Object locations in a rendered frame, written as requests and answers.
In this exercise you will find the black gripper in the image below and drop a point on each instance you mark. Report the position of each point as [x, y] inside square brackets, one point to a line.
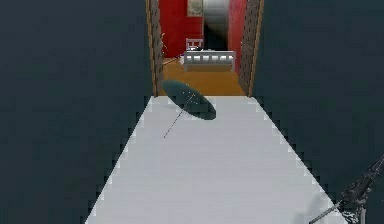
[356, 193]

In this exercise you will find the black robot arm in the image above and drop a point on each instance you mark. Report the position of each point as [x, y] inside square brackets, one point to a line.
[377, 168]

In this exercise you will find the dark teal open umbrella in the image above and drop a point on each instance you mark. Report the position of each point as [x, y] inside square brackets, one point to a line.
[191, 100]

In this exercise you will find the white slatted bed frame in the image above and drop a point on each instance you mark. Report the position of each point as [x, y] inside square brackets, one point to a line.
[209, 60]

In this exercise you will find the framed pale wall picture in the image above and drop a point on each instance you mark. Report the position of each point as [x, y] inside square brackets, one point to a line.
[195, 7]

